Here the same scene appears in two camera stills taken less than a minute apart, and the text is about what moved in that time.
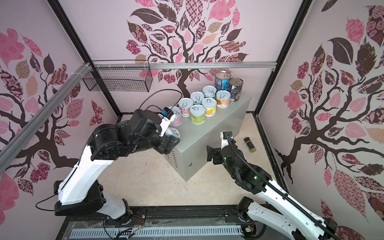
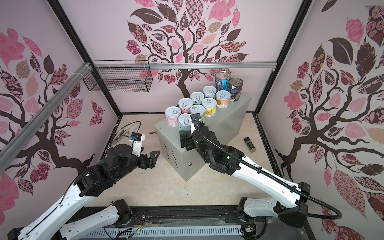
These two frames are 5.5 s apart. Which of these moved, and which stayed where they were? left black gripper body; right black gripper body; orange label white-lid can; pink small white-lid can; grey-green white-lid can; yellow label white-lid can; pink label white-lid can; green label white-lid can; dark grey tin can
Moved: left black gripper body; grey-green white-lid can; right black gripper body
Stayed: green label white-lid can; pink small white-lid can; yellow label white-lid can; orange label white-lid can; pink label white-lid can; dark grey tin can
